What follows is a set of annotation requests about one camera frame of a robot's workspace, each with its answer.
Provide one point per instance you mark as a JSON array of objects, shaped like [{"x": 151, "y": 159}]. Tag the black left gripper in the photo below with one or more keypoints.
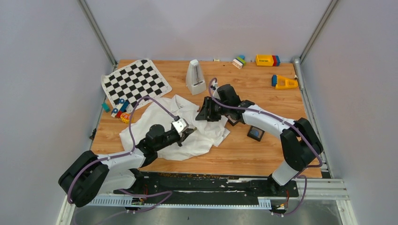
[{"x": 187, "y": 132}]

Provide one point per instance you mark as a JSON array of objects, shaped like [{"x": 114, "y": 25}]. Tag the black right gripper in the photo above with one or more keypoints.
[{"x": 207, "y": 108}]

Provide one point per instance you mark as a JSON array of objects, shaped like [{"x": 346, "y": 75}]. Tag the white button-up shirt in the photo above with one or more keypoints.
[{"x": 208, "y": 134}]

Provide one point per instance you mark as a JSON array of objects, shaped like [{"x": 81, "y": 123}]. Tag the black square frame box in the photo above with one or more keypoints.
[{"x": 256, "y": 133}]

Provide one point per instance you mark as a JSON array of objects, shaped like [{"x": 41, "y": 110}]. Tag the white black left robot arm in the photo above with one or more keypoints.
[{"x": 91, "y": 174}]

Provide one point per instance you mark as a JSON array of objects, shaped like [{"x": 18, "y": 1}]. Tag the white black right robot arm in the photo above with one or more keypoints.
[{"x": 300, "y": 143}]

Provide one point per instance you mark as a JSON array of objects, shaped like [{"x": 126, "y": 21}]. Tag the white metronome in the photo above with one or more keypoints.
[{"x": 195, "y": 81}]

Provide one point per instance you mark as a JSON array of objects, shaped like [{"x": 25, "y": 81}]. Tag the white green blue blocks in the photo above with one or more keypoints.
[{"x": 239, "y": 61}]

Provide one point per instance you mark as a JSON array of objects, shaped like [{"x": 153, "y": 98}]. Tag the yellow orange round toy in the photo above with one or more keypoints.
[{"x": 126, "y": 118}]

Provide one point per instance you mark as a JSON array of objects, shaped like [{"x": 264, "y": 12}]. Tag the blue red toy car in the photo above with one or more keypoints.
[{"x": 120, "y": 108}]

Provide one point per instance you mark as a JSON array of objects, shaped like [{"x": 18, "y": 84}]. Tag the black white checkerboard mat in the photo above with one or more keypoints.
[{"x": 133, "y": 81}]

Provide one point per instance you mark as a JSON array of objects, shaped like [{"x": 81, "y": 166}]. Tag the yellow red blue block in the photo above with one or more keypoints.
[{"x": 267, "y": 60}]

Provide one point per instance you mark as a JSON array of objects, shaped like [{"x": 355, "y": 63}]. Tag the yellow blue triangular toy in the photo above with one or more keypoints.
[{"x": 282, "y": 83}]

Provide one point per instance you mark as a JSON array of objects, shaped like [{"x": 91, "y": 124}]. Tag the teal small block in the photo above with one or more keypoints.
[{"x": 106, "y": 108}]

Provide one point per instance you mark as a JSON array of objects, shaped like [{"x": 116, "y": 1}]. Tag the grey metal corner pipe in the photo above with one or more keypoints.
[{"x": 299, "y": 73}]

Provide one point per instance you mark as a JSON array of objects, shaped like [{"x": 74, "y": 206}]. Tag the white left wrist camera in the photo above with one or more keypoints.
[{"x": 180, "y": 125}]

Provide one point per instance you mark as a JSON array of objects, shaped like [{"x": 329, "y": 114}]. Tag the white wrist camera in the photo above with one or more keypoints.
[
  {"x": 215, "y": 86},
  {"x": 180, "y": 125}
]

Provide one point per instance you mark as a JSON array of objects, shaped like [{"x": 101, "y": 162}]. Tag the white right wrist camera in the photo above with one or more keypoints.
[{"x": 215, "y": 86}]

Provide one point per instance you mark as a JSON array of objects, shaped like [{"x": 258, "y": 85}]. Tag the black square frame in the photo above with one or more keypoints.
[{"x": 233, "y": 121}]

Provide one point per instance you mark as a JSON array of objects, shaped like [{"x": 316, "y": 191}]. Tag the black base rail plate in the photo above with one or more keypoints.
[{"x": 211, "y": 189}]

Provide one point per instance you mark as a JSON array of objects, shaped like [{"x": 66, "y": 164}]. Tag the white slotted cable duct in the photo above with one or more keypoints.
[{"x": 129, "y": 201}]

